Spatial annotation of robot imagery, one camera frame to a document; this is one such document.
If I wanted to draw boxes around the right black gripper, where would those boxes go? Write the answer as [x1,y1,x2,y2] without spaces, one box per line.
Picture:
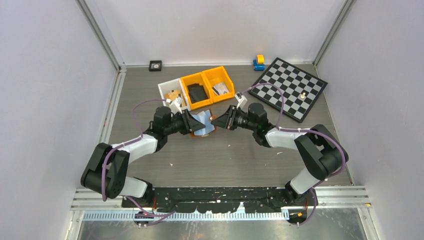
[211,105,257,132]

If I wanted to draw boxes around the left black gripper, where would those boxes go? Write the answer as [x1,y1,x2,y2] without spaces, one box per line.
[164,109,205,136]

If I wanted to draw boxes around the brown leather card holder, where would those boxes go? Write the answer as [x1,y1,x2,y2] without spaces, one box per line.
[190,108,217,138]

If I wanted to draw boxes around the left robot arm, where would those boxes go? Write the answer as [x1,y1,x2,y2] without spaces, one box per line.
[80,106,205,207]

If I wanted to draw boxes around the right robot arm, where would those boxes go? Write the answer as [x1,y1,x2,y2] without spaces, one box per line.
[211,103,349,205]

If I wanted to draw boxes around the cards in yellow bin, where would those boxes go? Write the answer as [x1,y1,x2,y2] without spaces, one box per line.
[212,82,230,96]

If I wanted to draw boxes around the yellow bin with cards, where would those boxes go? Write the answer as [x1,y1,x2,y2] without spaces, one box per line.
[202,66,235,103]

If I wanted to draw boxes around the black wallet in bin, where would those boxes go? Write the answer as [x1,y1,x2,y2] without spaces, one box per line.
[187,83,208,104]

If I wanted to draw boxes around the brown items in white bin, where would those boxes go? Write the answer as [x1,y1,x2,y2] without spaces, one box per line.
[164,89,186,107]

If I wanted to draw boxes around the yellow bin with black item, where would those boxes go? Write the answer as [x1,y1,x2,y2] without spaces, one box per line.
[181,72,213,110]

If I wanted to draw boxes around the white plastic bin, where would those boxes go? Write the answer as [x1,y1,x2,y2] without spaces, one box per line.
[157,78,191,114]

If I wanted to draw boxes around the blue and yellow toy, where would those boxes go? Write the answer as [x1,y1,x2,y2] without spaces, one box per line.
[252,54,265,71]

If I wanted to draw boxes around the small black square box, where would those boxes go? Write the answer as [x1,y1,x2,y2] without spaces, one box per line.
[148,60,163,72]

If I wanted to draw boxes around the black and white chessboard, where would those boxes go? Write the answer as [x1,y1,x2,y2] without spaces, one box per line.
[249,57,328,123]

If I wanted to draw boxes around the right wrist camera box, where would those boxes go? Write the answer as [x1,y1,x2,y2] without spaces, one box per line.
[234,92,248,109]

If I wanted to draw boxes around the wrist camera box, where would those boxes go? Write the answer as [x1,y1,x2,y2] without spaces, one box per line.
[165,96,184,108]
[234,92,248,109]

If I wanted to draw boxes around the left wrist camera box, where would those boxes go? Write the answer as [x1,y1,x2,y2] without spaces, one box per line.
[165,96,184,108]

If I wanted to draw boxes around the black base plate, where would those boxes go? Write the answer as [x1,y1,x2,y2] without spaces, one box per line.
[121,186,314,214]

